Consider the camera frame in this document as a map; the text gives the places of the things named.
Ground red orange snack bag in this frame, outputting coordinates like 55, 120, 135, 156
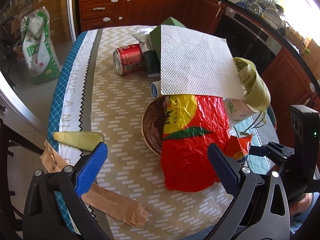
161, 95, 252, 192

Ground white paper towel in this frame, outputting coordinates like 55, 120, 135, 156
161, 25, 245, 100

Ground silver green foil bag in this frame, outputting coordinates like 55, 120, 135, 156
131, 27, 161, 77

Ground wooden kitchen cabinets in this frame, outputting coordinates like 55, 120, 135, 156
77, 0, 320, 151

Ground person's right hand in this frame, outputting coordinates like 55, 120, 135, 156
289, 192, 319, 216

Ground white paper cup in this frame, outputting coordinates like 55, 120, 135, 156
223, 99, 259, 130

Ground green woven leaf bundle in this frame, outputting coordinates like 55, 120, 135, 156
233, 57, 271, 112

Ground brown paper bag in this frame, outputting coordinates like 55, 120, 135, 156
40, 141, 150, 229

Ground patterned tablecloth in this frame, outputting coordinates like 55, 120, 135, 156
47, 24, 279, 240

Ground brown wicker bowl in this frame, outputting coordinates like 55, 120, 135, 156
142, 96, 165, 155

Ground white blue small container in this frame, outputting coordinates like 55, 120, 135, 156
150, 81, 161, 99

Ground black built-in oven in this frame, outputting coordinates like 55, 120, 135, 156
214, 7, 282, 74

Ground red soda can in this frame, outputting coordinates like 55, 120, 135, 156
113, 44, 146, 75

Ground green white rice sack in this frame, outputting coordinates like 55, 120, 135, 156
21, 7, 62, 85

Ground dish rack with dishes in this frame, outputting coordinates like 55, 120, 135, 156
244, 0, 291, 30

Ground green cardboard box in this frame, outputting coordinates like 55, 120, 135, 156
150, 17, 185, 60

